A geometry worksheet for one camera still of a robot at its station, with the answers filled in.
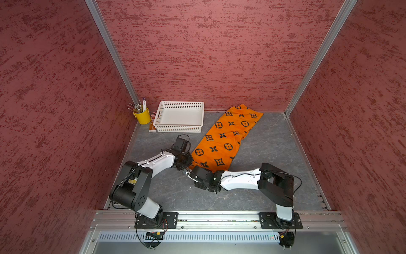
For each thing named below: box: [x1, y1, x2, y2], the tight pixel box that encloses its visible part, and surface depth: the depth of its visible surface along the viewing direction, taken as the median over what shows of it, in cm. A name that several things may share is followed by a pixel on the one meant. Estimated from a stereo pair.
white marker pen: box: [142, 96, 146, 113], surface depth 106 cm
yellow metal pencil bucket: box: [132, 107, 151, 125], surface depth 112 cm
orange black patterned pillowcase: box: [189, 103, 264, 171], surface depth 106 cm
